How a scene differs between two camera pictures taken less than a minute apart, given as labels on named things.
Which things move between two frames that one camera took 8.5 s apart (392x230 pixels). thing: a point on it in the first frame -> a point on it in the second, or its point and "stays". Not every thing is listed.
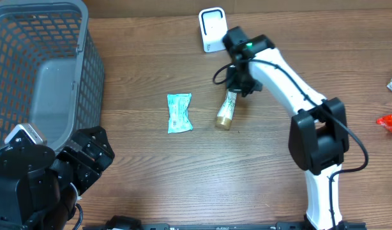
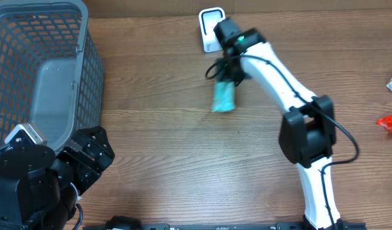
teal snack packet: (179, 120) -> (223, 96)
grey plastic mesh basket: (47, 70) stays
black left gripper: (99, 160) stays
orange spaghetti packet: (391, 122) stays
